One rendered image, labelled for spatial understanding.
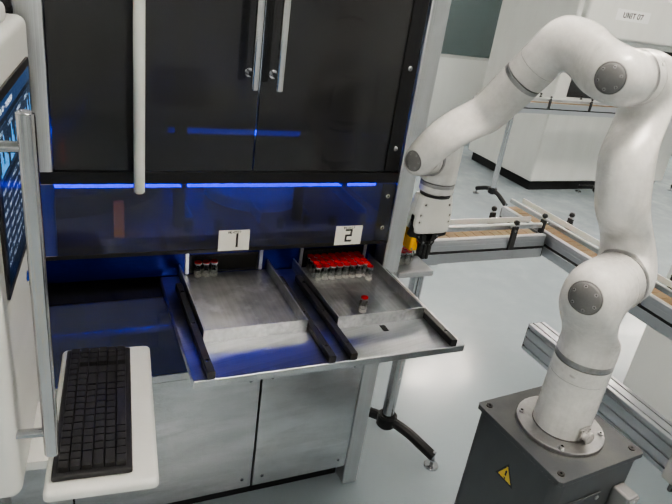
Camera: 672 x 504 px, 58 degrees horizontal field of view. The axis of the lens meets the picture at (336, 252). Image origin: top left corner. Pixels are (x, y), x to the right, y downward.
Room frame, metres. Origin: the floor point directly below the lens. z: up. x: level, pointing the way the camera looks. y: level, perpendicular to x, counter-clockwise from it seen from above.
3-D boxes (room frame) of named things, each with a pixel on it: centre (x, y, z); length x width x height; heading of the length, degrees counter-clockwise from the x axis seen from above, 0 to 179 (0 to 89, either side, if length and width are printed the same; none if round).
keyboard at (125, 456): (1.00, 0.45, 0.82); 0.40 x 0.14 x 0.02; 21
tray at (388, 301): (1.54, -0.07, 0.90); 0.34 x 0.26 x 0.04; 27
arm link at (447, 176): (1.40, -0.21, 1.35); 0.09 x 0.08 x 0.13; 137
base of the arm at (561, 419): (1.09, -0.55, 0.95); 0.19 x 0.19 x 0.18
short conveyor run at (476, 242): (2.01, -0.43, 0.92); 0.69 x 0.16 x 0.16; 116
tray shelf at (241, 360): (1.40, 0.05, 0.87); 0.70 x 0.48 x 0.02; 116
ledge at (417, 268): (1.80, -0.23, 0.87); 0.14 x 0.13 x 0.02; 26
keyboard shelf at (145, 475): (0.99, 0.48, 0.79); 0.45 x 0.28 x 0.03; 21
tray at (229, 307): (1.39, 0.24, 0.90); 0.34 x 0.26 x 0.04; 26
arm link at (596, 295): (1.07, -0.53, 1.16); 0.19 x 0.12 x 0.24; 137
